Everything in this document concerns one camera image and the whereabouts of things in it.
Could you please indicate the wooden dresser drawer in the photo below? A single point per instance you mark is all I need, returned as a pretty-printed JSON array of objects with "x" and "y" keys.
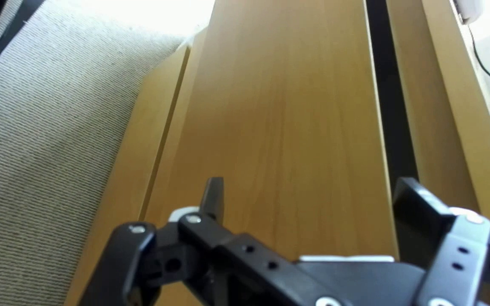
[{"x": 285, "y": 112}]

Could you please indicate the wooden drawer front panel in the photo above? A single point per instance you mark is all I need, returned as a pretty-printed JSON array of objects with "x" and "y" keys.
[{"x": 137, "y": 170}]

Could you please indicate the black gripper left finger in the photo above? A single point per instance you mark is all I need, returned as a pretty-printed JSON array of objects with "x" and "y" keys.
[{"x": 212, "y": 265}]

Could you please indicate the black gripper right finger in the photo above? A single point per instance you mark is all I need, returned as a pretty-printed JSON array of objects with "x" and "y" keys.
[{"x": 460, "y": 260}]

